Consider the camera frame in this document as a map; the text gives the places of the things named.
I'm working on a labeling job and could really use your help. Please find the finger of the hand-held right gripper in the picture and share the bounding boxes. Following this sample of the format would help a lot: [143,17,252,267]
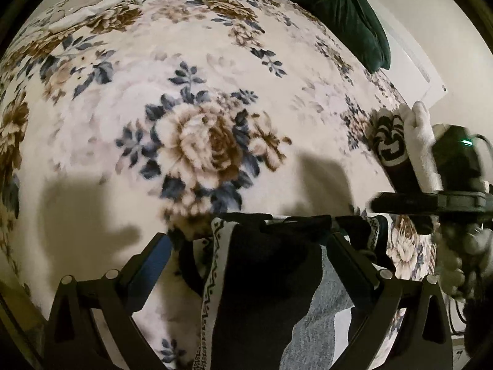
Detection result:
[368,192,440,216]

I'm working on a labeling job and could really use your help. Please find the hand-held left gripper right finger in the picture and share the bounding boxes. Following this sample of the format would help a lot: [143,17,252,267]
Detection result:
[331,232,453,370]

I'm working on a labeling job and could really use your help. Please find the floral plush blanket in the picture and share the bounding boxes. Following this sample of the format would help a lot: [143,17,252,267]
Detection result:
[0,0,440,370]

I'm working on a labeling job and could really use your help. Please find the white flat panel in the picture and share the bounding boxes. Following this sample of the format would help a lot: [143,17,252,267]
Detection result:
[379,19,453,110]

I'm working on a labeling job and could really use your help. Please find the person's right hand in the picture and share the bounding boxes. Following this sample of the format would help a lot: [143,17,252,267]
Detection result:
[401,100,493,301]

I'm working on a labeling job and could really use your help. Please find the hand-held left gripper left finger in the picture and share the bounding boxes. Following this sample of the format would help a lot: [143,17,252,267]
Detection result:
[44,231,174,370]

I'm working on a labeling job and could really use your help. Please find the white crumpled cloth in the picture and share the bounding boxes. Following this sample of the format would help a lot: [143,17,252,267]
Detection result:
[48,0,155,31]

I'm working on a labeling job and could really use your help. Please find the dark patterned knit sweater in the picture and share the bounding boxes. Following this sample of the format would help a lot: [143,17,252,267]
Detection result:
[179,212,397,370]

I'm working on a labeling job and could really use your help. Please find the dark green cushion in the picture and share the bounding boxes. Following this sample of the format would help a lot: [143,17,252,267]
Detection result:
[252,0,391,74]

